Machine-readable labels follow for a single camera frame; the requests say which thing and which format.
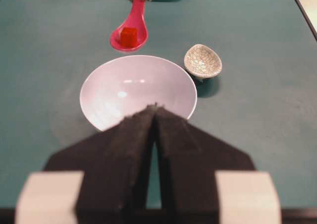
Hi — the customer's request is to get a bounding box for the small red block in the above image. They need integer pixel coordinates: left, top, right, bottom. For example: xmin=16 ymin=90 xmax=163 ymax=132
xmin=120 ymin=27 xmax=138 ymax=48

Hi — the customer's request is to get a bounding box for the crackle glaze spoon rest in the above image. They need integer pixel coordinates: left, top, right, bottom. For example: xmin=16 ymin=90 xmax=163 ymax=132
xmin=184 ymin=44 xmax=222 ymax=82

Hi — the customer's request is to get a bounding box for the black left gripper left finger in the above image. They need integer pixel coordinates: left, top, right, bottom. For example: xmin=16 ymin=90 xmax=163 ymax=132
xmin=14 ymin=102 xmax=157 ymax=224

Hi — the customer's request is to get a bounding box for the white round bowl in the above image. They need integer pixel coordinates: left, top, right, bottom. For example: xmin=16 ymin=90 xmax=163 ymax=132
xmin=79 ymin=55 xmax=197 ymax=131

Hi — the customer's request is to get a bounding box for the pink plastic spoon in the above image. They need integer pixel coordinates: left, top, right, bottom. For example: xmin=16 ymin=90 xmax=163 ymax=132
xmin=109 ymin=0 xmax=148 ymax=52

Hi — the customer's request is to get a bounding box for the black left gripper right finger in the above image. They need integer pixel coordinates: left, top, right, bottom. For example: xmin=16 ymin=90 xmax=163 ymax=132
xmin=155 ymin=105 xmax=285 ymax=224

